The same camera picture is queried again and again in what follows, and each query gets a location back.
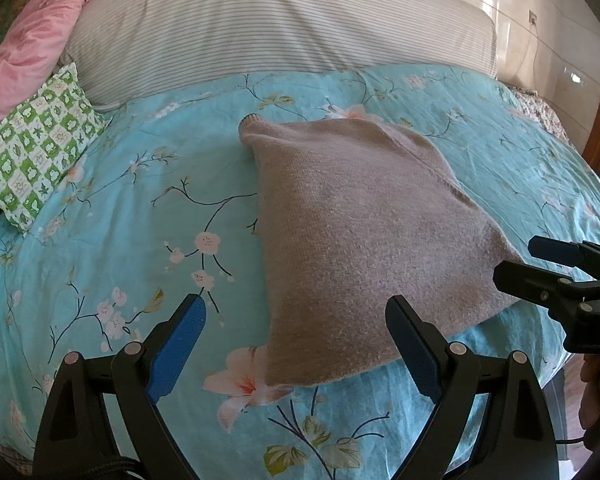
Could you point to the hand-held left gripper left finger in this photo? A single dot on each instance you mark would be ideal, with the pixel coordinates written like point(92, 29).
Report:
point(177, 347)

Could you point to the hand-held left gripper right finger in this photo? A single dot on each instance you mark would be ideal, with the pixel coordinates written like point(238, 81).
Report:
point(415, 347)

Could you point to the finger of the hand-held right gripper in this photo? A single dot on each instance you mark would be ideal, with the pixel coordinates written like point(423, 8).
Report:
point(525, 277)
point(555, 249)

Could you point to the beige knit sweater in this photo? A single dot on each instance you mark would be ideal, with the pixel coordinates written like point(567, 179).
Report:
point(355, 235)

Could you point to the person's right hand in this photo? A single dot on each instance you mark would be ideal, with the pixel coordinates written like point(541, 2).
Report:
point(591, 395)

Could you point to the small-print floral sheet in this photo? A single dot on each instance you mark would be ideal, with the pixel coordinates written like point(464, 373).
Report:
point(540, 110)

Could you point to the turquoise floral bedsheet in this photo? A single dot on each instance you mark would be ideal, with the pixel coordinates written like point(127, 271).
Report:
point(130, 210)

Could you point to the green patterned pillow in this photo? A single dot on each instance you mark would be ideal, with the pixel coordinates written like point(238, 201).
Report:
point(35, 145)

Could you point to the striped headboard cushion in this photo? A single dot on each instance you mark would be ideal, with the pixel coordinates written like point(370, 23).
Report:
point(280, 20)

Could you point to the pink quilt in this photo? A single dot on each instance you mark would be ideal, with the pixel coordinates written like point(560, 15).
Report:
point(30, 35)

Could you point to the wall socket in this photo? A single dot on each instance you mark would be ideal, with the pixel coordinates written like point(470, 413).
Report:
point(533, 16)

